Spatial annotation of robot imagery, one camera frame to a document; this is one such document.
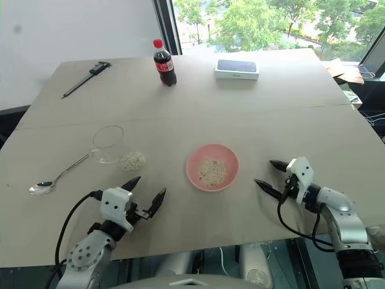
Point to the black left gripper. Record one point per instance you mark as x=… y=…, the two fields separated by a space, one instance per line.
x=139 y=213

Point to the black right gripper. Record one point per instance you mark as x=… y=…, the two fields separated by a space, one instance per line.
x=290 y=186

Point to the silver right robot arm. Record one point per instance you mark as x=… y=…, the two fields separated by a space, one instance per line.
x=346 y=222

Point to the rice pile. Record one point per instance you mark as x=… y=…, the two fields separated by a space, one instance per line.
x=132 y=162

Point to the pink bowl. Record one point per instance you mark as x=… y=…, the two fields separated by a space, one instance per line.
x=192 y=168

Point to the clear glass cup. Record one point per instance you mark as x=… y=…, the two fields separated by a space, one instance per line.
x=105 y=156

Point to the grey robot body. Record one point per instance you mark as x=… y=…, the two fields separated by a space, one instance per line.
x=186 y=271

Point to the silver metal spoon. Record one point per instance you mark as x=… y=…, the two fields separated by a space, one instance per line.
x=42 y=187

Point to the white phone box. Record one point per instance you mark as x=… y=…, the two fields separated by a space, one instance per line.
x=237 y=70

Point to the black bag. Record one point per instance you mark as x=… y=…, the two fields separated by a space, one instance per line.
x=373 y=102

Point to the brown cardboard pieces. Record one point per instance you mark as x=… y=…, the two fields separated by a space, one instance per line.
x=343 y=70

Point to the cola bottle with red cap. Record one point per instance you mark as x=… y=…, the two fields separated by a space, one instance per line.
x=165 y=67

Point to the black digital caliper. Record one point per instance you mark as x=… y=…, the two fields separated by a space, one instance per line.
x=85 y=79

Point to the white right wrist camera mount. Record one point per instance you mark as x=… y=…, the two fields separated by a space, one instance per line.
x=303 y=176

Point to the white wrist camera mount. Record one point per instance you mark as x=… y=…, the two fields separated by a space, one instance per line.
x=303 y=176
x=114 y=206

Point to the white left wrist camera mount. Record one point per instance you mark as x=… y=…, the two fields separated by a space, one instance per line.
x=114 y=206

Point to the black window frame post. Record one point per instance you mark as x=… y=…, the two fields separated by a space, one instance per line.
x=168 y=25

